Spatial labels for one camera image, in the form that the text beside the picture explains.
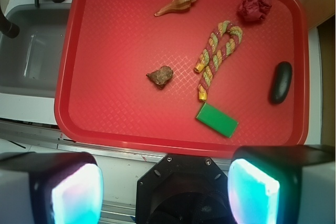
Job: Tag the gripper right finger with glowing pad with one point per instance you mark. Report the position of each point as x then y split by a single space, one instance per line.
283 184

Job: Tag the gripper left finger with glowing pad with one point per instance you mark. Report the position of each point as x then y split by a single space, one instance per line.
50 188

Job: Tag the dark green plastic pickle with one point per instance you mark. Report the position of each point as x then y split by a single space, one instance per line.
281 82

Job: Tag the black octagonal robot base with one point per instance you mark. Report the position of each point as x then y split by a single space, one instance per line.
183 189

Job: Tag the green rectangular block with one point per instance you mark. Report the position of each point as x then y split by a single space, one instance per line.
217 120

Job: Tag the grey toy sink basin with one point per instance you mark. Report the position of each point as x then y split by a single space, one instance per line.
30 62

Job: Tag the red plastic tray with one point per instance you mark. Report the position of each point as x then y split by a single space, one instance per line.
104 97

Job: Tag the brown rock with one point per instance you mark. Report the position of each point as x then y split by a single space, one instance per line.
161 76

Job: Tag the crumpled red paper ball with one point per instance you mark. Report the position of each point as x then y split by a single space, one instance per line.
254 10

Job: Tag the tan conch seashell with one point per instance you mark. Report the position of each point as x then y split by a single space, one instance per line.
175 6

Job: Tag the twisted multicolour rope toy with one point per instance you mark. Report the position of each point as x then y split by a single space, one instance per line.
222 42

